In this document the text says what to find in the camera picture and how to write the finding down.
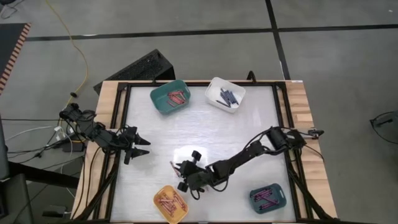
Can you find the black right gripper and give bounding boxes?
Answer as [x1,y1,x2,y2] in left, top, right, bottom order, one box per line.
[174,150,216,192]

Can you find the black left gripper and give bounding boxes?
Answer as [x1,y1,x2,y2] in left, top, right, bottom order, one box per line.
[116,125,152,158]

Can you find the yellow plastic bin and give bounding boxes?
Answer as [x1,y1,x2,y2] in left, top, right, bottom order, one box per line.
[153,184,190,224]

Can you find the teal plastic bin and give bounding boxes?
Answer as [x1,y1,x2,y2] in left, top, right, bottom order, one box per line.
[149,79,191,115]

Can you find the black power adapter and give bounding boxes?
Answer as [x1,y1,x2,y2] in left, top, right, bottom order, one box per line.
[62,141,86,153]

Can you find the white plastic bin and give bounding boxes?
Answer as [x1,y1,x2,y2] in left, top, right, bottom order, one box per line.
[204,77,246,114]

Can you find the blue-grey plastic bin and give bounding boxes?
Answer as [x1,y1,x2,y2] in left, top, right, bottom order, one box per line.
[248,182,287,215]

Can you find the black floor beam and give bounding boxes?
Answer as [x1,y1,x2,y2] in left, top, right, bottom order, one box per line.
[7,161,80,189]

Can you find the black mat orange striped edge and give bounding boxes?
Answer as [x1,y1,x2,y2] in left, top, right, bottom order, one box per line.
[0,22,32,94]

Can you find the yellow cable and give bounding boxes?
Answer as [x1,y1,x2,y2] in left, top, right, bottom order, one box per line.
[45,0,90,111]

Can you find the white cable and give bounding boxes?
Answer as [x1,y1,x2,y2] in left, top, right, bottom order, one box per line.
[4,125,55,142]

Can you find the black cable loop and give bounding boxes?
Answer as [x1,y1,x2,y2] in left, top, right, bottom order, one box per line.
[368,110,398,162]

